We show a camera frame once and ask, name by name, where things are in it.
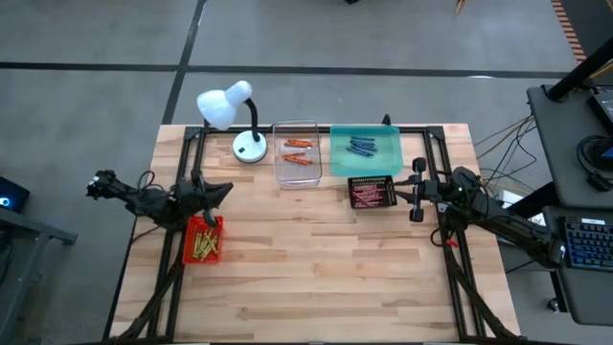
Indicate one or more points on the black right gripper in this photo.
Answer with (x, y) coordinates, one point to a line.
(433, 190)

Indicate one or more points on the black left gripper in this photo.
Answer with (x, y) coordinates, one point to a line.
(194, 201)

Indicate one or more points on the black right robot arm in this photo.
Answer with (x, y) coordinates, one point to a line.
(503, 220)

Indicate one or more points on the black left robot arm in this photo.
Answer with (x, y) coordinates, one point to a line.
(143, 199)

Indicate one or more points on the black mesh basket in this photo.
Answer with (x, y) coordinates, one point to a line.
(373, 179)

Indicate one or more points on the teal plastic bin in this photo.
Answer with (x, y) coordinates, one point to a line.
(366, 165)

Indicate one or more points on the red plastic basket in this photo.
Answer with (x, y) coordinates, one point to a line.
(188, 249)

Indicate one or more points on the black power plug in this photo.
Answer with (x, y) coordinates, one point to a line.
(386, 120)

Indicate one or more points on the clear plastic bin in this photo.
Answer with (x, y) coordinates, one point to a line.
(297, 177)

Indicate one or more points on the white desk lamp black neck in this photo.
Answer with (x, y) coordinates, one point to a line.
(218, 105)

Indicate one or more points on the white paper sheet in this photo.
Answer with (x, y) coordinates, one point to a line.
(510, 196)

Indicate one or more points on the black support beam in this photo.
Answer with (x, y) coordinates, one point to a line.
(536, 199)

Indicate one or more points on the grey computer desk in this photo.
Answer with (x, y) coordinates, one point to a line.
(560, 144)

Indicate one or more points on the grey side table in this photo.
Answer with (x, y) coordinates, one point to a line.
(38, 229)

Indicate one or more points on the black caster wheel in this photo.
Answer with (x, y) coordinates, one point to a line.
(553, 305)

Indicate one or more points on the backlit keyboard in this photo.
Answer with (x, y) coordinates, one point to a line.
(591, 244)

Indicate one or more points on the black box with blue light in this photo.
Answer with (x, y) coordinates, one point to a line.
(16, 191)

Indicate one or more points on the grey desk extension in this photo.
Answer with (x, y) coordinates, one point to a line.
(584, 297)

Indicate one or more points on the black pole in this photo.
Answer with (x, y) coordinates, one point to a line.
(579, 72)

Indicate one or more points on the black laptop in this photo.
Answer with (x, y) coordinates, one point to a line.
(604, 110)

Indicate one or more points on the black floor mat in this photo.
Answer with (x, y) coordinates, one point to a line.
(594, 19)

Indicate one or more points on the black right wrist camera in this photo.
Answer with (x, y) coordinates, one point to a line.
(419, 165)

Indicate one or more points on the silver mounting bracket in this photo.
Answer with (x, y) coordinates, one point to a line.
(442, 208)

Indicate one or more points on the black aluminium table frame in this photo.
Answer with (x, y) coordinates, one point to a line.
(416, 129)

